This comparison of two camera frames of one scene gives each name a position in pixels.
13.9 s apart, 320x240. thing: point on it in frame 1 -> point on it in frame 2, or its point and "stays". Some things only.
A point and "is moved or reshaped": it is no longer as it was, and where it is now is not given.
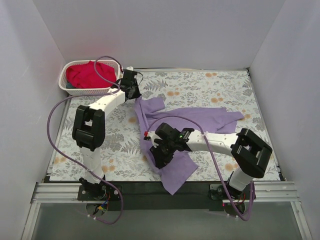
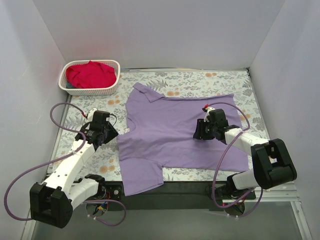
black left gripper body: [133, 92] -> [110, 133]
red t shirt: [83, 75] stays
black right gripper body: [160, 152] -> [199, 130]
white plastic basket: [63, 81] stays
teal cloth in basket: [68, 85] stays
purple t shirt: [151, 113] is moved or reshaped
